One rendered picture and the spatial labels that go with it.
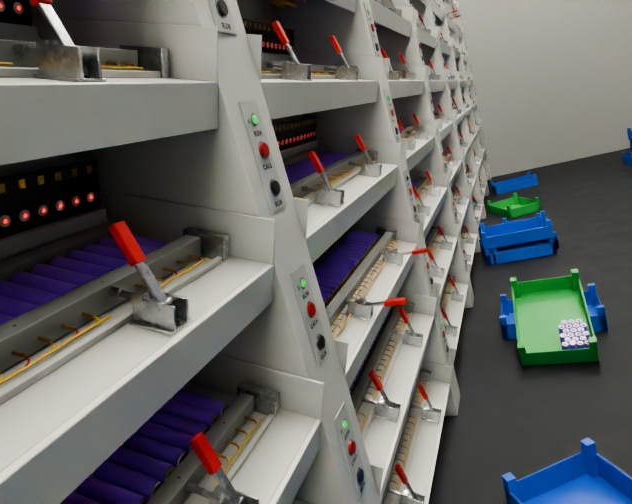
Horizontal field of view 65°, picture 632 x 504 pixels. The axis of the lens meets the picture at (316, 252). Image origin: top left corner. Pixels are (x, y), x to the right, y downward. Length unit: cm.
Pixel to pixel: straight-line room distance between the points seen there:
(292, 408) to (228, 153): 30
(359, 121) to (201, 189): 70
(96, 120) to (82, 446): 22
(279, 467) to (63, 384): 26
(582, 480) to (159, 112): 105
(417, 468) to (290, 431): 56
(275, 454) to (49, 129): 38
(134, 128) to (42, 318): 16
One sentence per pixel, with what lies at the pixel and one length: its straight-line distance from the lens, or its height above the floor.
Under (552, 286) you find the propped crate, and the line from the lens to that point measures 179.
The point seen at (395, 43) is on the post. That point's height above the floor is 102.
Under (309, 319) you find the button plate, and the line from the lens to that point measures 59.
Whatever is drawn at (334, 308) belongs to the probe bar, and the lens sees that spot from 80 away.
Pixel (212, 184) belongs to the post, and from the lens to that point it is 55.
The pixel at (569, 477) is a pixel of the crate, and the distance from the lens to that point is 121.
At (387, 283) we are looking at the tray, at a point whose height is 49.
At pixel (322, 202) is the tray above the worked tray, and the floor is 69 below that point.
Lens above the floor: 80
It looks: 13 degrees down
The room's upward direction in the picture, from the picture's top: 16 degrees counter-clockwise
